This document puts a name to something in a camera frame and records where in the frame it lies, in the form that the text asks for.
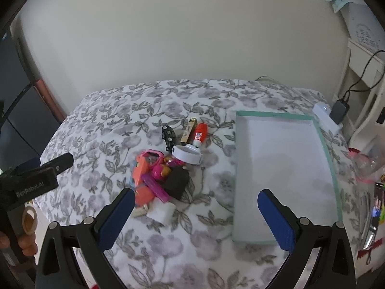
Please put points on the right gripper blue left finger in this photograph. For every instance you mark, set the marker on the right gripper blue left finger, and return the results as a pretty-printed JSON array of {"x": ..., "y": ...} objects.
[{"x": 113, "y": 217}]

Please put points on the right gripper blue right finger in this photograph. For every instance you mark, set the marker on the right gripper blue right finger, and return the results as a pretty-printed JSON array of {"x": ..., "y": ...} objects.
[{"x": 279, "y": 218}]

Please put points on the white power adapter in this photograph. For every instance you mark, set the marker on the white power adapter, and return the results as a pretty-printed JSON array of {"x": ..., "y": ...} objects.
[{"x": 162, "y": 212}]

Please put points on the magenta plastic stick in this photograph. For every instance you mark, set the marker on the magenta plastic stick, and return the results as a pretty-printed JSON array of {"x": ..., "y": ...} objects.
[{"x": 155, "y": 187}]

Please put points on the orange blue toy knife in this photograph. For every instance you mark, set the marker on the orange blue toy knife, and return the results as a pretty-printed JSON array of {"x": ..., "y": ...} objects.
[{"x": 140, "y": 167}]

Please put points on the pink puppy toy figure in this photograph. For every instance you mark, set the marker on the pink puppy toy figure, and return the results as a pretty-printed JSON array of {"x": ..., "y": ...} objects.
[{"x": 164, "y": 167}]

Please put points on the pink kids watch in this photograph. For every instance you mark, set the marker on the pink kids watch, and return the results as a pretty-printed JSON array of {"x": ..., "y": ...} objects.
[{"x": 152, "y": 157}]

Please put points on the black power adapter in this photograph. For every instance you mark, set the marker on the black power adapter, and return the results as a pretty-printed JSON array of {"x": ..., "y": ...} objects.
[{"x": 176, "y": 182}]

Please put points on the black toy car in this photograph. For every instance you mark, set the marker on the black toy car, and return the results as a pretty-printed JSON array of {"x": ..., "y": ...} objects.
[{"x": 169, "y": 136}]

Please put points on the gold rectangular lighter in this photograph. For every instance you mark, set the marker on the gold rectangular lighter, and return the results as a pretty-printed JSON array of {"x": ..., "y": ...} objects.
[{"x": 186, "y": 136}]

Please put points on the red capped glue bottle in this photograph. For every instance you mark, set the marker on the red capped glue bottle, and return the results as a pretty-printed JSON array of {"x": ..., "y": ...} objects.
[{"x": 200, "y": 134}]

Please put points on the person's left hand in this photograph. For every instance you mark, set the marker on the person's left hand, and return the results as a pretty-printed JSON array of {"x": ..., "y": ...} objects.
[{"x": 26, "y": 243}]

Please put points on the tape roll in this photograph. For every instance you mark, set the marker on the tape roll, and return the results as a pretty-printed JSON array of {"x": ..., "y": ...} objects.
[{"x": 29, "y": 220}]

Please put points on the teal rimmed white tray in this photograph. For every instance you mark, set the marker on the teal rimmed white tray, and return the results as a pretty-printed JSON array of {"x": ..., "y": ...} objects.
[{"x": 287, "y": 154}]

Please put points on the metal scissors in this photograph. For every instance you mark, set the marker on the metal scissors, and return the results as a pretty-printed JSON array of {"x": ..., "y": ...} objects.
[{"x": 367, "y": 232}]

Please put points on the clear plastic bag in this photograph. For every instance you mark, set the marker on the clear plastic bag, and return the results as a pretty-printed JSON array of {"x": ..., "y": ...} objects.
[{"x": 370, "y": 159}]

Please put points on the white power strip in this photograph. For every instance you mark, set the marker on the white power strip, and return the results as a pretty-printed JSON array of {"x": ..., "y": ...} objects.
[{"x": 322, "y": 112}]

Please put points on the dark grey power bank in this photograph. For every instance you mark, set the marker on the dark grey power bank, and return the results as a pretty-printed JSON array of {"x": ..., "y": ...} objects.
[{"x": 339, "y": 111}]

